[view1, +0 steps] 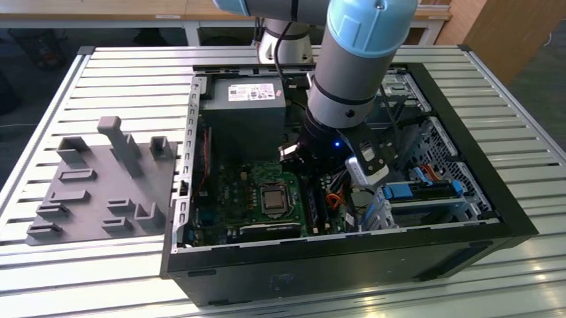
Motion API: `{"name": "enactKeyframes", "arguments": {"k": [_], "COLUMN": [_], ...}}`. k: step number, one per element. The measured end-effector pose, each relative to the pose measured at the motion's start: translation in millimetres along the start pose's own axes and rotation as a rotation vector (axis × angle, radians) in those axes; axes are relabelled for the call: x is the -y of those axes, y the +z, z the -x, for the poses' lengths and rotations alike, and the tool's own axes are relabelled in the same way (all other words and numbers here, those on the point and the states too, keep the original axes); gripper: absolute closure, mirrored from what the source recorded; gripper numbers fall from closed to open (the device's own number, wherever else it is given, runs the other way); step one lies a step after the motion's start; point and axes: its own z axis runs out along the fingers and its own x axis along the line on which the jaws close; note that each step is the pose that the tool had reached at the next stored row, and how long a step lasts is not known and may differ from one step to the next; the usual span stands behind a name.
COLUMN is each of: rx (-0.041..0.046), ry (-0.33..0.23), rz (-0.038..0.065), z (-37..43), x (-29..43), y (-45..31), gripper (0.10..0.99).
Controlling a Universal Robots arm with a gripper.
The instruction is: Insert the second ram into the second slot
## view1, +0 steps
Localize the round grey speaker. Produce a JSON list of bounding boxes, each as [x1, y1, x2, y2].
[[351, 189, 376, 209]]

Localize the black PC case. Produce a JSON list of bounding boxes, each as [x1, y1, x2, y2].
[[159, 62, 539, 307]]

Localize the silver CPU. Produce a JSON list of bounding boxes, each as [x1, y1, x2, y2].
[[263, 191, 287, 213]]

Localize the black camera cable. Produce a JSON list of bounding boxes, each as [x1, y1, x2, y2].
[[274, 19, 311, 90]]

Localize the black RAM slot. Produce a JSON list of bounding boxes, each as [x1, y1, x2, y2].
[[303, 172, 320, 235]]

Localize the orange wire bundle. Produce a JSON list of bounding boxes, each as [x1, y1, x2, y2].
[[326, 193, 347, 210]]

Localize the red wire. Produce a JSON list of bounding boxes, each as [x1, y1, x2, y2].
[[196, 128, 212, 195]]

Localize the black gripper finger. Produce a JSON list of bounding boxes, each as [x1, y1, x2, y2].
[[276, 142, 306, 166]]

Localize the wooden cabinet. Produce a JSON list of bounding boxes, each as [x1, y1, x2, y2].
[[435, 0, 566, 85]]

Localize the metal disk bay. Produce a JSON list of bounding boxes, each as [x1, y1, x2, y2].
[[358, 185, 486, 231]]

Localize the green motherboard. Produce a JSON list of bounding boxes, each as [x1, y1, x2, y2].
[[189, 158, 350, 246]]

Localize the wooden desk white frame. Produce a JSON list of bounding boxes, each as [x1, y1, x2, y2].
[[0, 0, 452, 46]]

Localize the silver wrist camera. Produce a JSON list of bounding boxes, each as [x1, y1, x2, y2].
[[344, 140, 391, 187]]

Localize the black camera bracket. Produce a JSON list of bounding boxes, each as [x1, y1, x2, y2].
[[338, 124, 399, 176]]

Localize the orange data wire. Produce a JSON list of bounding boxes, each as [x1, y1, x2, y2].
[[415, 164, 448, 184]]

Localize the metal optical drive cage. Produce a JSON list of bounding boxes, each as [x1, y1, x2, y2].
[[366, 72, 432, 133]]

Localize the perforated metal drive cage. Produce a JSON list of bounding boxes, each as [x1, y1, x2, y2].
[[395, 115, 499, 219]]

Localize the CPU socket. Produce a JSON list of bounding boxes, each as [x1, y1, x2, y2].
[[258, 181, 292, 219]]

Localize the grey parts rack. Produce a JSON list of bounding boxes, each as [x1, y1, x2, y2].
[[25, 115, 184, 246]]

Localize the black chair base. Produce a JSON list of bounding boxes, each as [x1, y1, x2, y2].
[[25, 28, 67, 71]]

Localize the grey power supply unit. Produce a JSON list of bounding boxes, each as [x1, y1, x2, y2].
[[200, 75, 288, 160]]

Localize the hard disk in blue carrier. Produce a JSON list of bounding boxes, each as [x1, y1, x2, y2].
[[382, 180, 464, 203]]

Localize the black arm base cables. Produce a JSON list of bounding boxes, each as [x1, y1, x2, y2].
[[250, 18, 266, 47]]

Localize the black graphics card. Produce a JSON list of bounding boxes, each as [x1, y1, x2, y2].
[[238, 221, 303, 243]]

